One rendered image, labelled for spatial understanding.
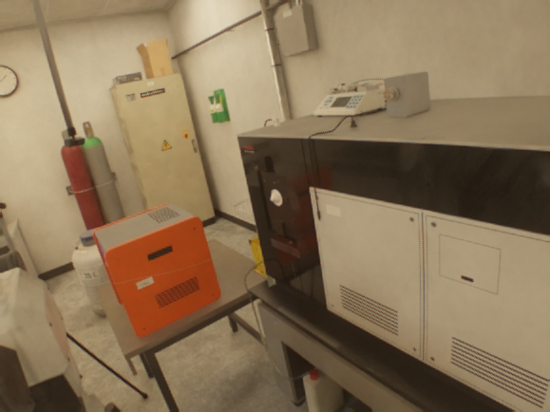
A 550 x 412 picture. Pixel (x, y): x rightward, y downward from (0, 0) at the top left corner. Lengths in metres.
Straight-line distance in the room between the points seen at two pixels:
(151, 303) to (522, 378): 1.30
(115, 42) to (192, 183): 1.94
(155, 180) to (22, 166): 1.49
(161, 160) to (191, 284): 2.82
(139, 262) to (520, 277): 1.27
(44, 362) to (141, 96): 3.74
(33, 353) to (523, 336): 0.93
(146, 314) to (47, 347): 0.95
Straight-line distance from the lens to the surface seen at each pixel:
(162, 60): 4.38
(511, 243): 0.80
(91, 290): 3.26
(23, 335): 0.65
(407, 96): 1.14
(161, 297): 1.58
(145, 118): 4.22
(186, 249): 1.55
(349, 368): 1.30
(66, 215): 4.54
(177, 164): 4.34
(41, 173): 4.46
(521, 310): 0.87
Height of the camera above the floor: 1.61
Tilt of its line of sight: 18 degrees down
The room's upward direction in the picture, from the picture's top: 11 degrees counter-clockwise
